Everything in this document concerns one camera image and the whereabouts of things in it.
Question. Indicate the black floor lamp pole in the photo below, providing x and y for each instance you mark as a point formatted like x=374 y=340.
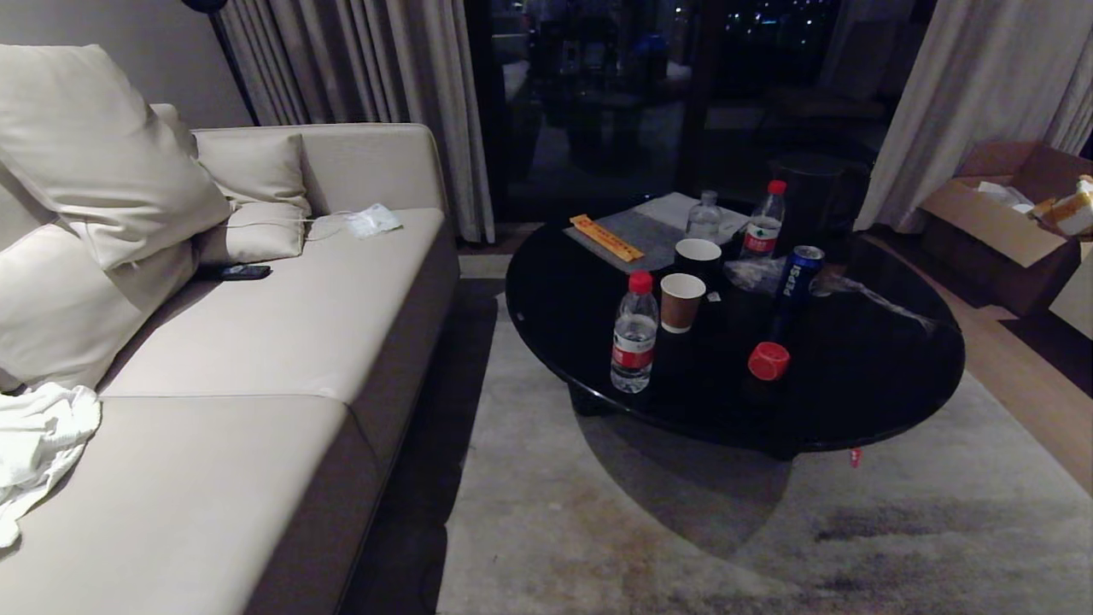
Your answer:
x=230 y=51

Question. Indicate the red-capped water bottle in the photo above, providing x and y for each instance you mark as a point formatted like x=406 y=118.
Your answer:
x=763 y=224
x=634 y=337

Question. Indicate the beige sofa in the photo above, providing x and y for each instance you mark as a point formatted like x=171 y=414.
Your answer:
x=282 y=359

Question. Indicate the beige curtain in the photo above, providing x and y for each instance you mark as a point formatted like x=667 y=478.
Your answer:
x=982 y=77
x=376 y=68

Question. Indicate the brown paper cup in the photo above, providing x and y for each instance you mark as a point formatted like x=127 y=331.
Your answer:
x=680 y=303

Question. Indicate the yellow white package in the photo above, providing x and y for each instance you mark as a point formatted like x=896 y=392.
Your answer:
x=1069 y=207

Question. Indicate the white crumpled cloth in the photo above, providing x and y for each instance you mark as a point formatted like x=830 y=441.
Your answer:
x=38 y=444

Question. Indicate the black phone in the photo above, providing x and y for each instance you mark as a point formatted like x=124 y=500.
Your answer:
x=243 y=272

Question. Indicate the black paper cup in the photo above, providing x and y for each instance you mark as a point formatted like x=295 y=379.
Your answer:
x=698 y=259

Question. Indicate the open cardboard box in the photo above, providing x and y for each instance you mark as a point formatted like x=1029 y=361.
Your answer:
x=999 y=222

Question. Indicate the clear capless plastic bottle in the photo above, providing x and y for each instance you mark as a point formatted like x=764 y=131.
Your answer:
x=704 y=219

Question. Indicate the large beige cushion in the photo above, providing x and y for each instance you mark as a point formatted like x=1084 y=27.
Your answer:
x=94 y=154

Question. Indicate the beige back cushion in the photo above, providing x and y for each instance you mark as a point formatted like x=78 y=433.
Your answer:
x=60 y=307

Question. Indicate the black round stool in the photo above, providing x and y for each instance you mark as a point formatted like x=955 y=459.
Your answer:
x=815 y=201

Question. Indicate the grey area rug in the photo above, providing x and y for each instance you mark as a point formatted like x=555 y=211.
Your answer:
x=683 y=530

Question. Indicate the grey place mat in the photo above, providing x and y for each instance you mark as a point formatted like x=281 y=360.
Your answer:
x=636 y=235

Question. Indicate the blue soda can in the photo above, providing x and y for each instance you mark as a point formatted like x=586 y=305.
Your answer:
x=798 y=273

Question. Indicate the white paper sheet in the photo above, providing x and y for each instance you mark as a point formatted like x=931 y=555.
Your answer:
x=675 y=209

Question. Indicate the clear crumpled plastic wrap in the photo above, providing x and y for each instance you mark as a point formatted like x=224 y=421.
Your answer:
x=854 y=286

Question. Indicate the small beige cushion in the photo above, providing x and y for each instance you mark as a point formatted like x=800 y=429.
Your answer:
x=252 y=184

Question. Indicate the round black coffee table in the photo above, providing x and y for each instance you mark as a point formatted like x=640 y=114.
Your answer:
x=854 y=359

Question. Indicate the white plastic packet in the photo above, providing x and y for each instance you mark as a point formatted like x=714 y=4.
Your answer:
x=372 y=220

